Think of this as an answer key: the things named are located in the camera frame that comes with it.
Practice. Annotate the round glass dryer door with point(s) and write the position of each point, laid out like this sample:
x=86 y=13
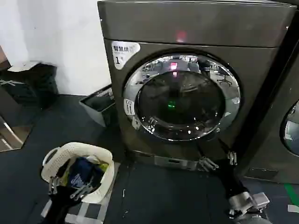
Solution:
x=182 y=98

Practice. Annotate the flat cardboard piece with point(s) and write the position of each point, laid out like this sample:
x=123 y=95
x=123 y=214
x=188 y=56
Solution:
x=23 y=66

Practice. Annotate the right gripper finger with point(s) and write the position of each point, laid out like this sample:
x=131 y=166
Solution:
x=230 y=157
x=208 y=164

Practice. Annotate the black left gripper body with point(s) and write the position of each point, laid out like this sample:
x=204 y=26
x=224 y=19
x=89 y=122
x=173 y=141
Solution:
x=59 y=205

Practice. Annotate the yellow-green cloth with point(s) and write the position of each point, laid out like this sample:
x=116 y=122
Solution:
x=104 y=167

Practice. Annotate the round door of unlabelled dryer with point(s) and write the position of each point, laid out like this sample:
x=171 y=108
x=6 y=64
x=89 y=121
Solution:
x=290 y=130

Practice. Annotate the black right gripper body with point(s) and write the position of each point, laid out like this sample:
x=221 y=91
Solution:
x=233 y=182

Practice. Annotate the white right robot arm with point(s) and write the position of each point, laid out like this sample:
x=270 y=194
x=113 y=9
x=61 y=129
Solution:
x=247 y=203

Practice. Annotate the white label sticker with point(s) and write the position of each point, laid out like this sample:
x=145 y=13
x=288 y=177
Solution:
x=123 y=52

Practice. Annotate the white plastic laundry basket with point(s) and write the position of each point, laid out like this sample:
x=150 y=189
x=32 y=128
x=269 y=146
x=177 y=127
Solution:
x=98 y=151

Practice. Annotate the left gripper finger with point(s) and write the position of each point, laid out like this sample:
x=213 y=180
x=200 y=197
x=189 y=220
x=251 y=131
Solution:
x=53 y=185
x=80 y=191

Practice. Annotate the grey slatted bin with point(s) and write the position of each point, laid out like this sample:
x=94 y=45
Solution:
x=95 y=109

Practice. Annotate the black plastic crate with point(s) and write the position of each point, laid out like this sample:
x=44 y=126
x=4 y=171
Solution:
x=35 y=86

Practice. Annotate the grey dryer without label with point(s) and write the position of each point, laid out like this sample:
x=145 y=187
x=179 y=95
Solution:
x=268 y=144

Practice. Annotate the navy blue garment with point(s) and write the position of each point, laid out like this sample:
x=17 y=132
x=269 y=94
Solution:
x=80 y=172

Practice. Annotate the green floor tape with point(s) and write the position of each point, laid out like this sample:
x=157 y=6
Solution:
x=292 y=190

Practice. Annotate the grey dryer with label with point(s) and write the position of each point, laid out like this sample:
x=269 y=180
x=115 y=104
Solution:
x=245 y=93

